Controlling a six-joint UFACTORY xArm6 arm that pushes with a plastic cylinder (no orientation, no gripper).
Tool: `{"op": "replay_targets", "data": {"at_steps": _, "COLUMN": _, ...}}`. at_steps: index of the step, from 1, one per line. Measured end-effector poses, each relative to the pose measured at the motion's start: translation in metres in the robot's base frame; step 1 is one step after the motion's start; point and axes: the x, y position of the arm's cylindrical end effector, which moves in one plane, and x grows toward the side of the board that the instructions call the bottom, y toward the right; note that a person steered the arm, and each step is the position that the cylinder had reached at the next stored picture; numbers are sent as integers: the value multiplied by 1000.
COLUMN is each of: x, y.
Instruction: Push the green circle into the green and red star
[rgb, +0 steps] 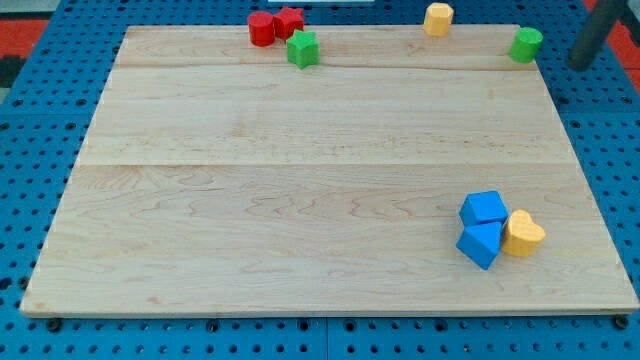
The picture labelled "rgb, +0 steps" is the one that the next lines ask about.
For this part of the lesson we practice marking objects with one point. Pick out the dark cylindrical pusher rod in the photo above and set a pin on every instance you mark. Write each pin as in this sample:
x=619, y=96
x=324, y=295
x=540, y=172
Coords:
x=594, y=33

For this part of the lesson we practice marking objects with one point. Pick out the green cylinder block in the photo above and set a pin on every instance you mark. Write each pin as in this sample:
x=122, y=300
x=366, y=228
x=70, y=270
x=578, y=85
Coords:
x=525, y=45

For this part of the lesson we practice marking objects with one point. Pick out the green star block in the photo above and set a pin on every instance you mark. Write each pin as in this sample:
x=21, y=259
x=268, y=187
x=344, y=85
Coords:
x=303, y=49

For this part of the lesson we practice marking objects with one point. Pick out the red star block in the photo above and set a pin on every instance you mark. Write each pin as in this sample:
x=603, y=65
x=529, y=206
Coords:
x=287, y=21

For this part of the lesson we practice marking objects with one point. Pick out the yellow hexagon block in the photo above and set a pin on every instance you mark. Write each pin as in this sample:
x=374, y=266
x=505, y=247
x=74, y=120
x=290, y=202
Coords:
x=438, y=19

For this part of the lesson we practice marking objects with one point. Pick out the blue cube block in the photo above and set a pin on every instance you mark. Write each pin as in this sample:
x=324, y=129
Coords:
x=483, y=207

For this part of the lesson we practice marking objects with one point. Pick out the yellow heart block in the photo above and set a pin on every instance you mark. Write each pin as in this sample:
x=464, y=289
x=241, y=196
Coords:
x=521, y=235

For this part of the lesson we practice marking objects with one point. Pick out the blue triangle block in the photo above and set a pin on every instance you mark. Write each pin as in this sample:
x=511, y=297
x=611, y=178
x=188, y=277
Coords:
x=481, y=243

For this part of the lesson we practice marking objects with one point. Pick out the red cylinder block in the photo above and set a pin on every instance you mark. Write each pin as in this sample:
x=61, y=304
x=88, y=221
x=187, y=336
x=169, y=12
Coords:
x=261, y=28

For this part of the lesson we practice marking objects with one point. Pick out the wooden board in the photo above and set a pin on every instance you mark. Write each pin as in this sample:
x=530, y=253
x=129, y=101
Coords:
x=218, y=180

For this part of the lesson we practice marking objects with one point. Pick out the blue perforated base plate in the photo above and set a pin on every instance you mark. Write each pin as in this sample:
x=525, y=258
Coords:
x=48, y=109

